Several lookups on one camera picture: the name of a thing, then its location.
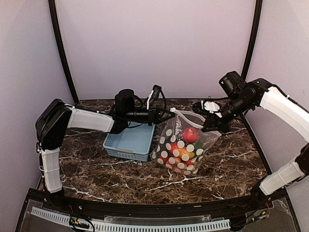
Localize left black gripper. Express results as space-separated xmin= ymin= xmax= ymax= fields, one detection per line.
xmin=125 ymin=104 xmax=176 ymax=126

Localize red wrinkled toy ball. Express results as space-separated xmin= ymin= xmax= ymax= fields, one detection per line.
xmin=183 ymin=127 xmax=198 ymax=143

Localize green toy avocado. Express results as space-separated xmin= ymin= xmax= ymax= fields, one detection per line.
xmin=193 ymin=141 xmax=204 ymax=152

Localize black frame post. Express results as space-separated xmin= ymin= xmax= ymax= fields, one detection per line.
xmin=48 ymin=0 xmax=79 ymax=105
xmin=241 ymin=0 xmax=263 ymax=80

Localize polka dot zip bag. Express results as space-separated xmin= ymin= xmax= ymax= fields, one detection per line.
xmin=150 ymin=107 xmax=222 ymax=176

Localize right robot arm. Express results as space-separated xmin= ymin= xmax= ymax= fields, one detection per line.
xmin=195 ymin=71 xmax=309 ymax=210

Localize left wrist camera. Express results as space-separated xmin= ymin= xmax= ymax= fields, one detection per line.
xmin=144 ymin=85 xmax=167 ymax=110

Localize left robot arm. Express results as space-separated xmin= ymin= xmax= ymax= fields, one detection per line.
xmin=35 ymin=85 xmax=175 ymax=211

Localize black front rail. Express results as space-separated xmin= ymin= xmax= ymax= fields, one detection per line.
xmin=24 ymin=188 xmax=288 ymax=219

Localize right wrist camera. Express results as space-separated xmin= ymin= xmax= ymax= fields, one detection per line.
xmin=192 ymin=101 xmax=222 ymax=118

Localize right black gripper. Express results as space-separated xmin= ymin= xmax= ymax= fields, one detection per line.
xmin=201 ymin=94 xmax=253 ymax=132

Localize grey slotted cable duct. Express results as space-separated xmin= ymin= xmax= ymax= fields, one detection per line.
xmin=30 ymin=207 xmax=231 ymax=232

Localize left black frame post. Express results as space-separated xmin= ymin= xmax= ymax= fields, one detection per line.
xmin=48 ymin=0 xmax=79 ymax=105

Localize right black frame post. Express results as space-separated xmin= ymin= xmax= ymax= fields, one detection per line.
xmin=241 ymin=0 xmax=263 ymax=80

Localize light blue plastic basket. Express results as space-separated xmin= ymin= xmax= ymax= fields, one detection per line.
xmin=103 ymin=122 xmax=155 ymax=162

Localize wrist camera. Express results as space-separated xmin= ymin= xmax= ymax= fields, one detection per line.
xmin=144 ymin=85 xmax=167 ymax=110
xmin=192 ymin=101 xmax=222 ymax=118

